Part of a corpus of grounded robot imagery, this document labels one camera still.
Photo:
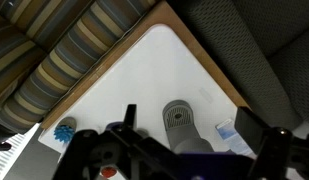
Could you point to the dark mesh chair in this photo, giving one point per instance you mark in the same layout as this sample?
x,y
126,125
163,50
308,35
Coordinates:
x,y
262,46

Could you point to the grey coffeemaker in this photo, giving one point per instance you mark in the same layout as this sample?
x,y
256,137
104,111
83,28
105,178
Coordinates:
x,y
182,134

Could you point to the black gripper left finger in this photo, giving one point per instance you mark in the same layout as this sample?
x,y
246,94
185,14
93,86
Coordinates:
x,y
130,116

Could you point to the striped sofa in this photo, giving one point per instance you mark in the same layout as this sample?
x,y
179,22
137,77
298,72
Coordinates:
x,y
47,46

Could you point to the red coffee pod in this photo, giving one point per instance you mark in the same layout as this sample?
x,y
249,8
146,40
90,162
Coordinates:
x,y
108,172

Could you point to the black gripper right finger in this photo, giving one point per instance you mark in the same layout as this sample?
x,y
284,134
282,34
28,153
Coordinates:
x,y
250,127

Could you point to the blue spiky ball cup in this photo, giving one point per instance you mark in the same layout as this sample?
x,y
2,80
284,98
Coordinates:
x,y
65,130

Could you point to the blue tea box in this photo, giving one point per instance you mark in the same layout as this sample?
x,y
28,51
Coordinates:
x,y
232,138

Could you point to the white cutting board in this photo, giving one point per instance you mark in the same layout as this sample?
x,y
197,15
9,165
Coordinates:
x,y
144,154

